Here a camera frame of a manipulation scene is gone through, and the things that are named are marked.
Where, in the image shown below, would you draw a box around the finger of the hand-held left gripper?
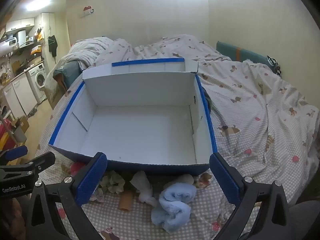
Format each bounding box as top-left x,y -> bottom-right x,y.
0,145 -> 28,164
26,151 -> 56,174

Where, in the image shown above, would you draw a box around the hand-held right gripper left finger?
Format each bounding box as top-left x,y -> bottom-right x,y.
24,152 -> 108,240

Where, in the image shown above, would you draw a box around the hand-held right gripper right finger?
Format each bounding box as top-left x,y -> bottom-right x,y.
209,152 -> 292,240

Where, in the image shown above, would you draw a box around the pink toy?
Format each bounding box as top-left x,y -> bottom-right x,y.
70,162 -> 87,177

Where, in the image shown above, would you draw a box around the cream scrunchie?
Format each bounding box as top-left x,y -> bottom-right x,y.
100,171 -> 125,194

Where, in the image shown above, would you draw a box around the white sock with dark trim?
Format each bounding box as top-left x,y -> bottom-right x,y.
162,174 -> 195,188

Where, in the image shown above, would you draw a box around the light blue fluffy scrunchie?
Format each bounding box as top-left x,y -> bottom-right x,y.
151,182 -> 198,232

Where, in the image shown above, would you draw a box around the blue and white cardboard box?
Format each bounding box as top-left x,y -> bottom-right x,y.
48,58 -> 218,176

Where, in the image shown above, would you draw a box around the red crate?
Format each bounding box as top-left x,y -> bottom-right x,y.
0,120 -> 15,150

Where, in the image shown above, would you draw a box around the cardboard box on floor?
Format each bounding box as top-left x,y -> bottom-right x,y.
12,116 -> 29,133

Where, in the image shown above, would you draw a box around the brown cardboard tube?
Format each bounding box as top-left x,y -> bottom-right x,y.
119,190 -> 135,212

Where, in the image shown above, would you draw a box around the white floor cabinets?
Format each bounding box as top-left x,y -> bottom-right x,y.
2,74 -> 38,117

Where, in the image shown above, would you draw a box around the dotted dog print blanket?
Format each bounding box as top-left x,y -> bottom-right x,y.
35,60 -> 320,240

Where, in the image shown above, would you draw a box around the washing machine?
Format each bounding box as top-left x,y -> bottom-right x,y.
26,64 -> 47,103

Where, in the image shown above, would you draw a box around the white water heater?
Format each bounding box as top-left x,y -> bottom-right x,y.
0,36 -> 19,54

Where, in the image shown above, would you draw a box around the dark garment on hanger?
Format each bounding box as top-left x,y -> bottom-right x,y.
48,35 -> 58,57

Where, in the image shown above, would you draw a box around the black and white cloth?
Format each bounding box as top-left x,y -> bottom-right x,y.
266,55 -> 282,77

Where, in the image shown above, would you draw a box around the white printed duvet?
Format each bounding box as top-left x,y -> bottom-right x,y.
45,34 -> 230,85

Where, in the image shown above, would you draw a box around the kitchen ceiling light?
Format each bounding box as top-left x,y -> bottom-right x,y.
24,0 -> 47,12

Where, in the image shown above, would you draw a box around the white wall cabinet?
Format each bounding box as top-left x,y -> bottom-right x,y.
5,17 -> 35,33

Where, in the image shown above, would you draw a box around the wall hook ornament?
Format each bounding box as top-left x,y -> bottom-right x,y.
80,6 -> 95,18

